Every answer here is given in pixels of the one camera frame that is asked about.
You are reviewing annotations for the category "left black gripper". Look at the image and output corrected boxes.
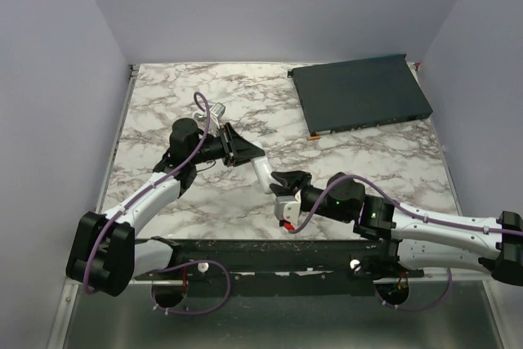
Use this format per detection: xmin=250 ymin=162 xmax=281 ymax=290
xmin=190 ymin=123 xmax=266 ymax=168

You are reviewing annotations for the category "white remote control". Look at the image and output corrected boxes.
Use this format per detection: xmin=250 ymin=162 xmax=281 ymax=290
xmin=251 ymin=153 xmax=274 ymax=195

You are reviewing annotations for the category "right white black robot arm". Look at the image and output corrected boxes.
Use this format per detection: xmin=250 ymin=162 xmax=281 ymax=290
xmin=270 ymin=171 xmax=522 ymax=286

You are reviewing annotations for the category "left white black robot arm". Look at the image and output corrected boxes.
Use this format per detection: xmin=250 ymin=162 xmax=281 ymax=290
xmin=65 ymin=118 xmax=266 ymax=297

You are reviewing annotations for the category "dark green flat electronics box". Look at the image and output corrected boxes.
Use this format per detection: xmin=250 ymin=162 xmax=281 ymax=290
xmin=288 ymin=54 xmax=433 ymax=136

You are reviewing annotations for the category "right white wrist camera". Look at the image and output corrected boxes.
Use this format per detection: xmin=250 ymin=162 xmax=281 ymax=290
xmin=274 ymin=193 xmax=302 ymax=230

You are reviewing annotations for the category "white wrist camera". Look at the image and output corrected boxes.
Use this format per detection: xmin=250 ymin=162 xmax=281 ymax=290
xmin=210 ymin=103 xmax=226 ymax=134
xmin=274 ymin=193 xmax=302 ymax=230

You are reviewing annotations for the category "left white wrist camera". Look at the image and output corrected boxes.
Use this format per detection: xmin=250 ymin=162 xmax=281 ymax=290
xmin=210 ymin=103 xmax=226 ymax=134

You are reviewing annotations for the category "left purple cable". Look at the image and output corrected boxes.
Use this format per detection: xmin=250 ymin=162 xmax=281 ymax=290
xmin=83 ymin=91 xmax=213 ymax=295

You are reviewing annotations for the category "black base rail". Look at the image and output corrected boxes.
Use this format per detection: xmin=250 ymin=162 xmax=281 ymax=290
xmin=133 ymin=237 xmax=407 ymax=297

